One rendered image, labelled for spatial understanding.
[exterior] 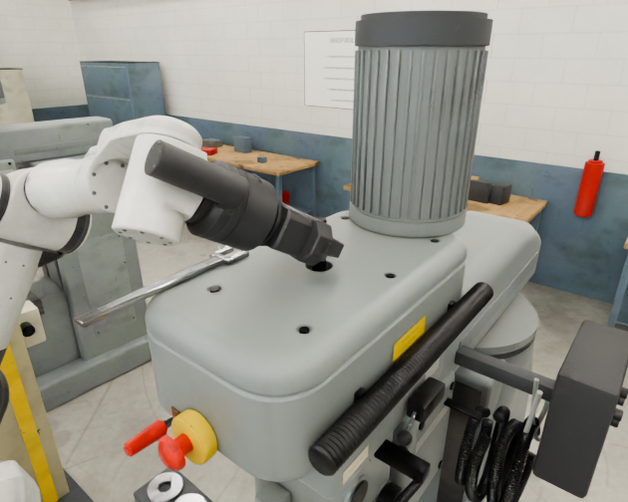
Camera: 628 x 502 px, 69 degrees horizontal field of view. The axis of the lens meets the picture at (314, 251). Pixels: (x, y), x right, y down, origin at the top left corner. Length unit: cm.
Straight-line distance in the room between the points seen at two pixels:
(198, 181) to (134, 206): 7
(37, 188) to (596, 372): 80
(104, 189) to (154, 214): 11
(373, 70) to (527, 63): 414
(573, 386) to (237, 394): 51
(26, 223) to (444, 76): 58
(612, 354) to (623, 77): 394
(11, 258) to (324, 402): 44
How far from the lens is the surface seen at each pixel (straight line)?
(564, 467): 89
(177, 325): 53
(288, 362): 46
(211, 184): 45
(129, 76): 776
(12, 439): 267
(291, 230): 54
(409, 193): 72
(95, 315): 56
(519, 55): 484
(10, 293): 72
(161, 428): 68
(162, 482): 142
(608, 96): 470
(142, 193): 47
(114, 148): 55
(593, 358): 85
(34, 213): 67
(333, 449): 49
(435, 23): 69
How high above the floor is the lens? 216
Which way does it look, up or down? 24 degrees down
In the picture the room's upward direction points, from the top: straight up
